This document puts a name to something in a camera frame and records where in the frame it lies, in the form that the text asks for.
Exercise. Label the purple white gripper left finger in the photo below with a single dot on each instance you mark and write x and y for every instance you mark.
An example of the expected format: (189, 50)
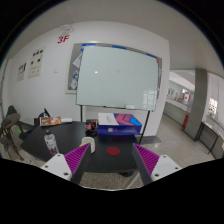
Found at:
(70, 166)

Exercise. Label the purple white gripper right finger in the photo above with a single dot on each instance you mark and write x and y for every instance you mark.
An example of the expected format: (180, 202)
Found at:
(151, 166)

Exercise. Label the clear plastic water bottle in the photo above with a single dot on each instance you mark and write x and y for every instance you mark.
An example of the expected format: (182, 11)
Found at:
(51, 143)

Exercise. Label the white cup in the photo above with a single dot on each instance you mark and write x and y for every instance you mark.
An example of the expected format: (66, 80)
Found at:
(90, 141)

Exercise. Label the red round coaster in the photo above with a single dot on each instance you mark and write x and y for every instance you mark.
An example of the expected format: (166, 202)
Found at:
(113, 151)

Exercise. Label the small black red device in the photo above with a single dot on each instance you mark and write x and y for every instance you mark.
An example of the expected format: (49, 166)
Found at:
(92, 125)

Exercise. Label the orange picture book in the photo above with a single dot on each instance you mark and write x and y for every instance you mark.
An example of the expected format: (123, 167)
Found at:
(50, 121)

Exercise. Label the blue cardboard box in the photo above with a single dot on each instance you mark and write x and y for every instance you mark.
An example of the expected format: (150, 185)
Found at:
(127, 125)

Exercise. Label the white paper sheet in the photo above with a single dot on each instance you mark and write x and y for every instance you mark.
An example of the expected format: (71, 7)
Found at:
(107, 119)

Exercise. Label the dark side table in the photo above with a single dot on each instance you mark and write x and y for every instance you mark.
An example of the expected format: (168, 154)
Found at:
(211, 139)

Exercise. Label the wooden chair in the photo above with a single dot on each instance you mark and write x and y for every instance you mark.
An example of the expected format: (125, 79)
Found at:
(6, 125)

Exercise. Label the white whiteboard on stand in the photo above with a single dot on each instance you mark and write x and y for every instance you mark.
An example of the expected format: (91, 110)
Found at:
(116, 77)

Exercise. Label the grey notice board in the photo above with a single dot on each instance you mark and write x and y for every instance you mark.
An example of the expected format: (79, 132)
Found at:
(74, 68)

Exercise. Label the white wall poster small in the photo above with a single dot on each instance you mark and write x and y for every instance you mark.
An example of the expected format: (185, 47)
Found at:
(21, 72)

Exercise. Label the white wall poster large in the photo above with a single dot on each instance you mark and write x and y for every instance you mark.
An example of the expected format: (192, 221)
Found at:
(36, 62)

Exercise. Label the red 3F wall sign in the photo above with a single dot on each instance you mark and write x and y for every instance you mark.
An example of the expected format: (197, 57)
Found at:
(63, 39)

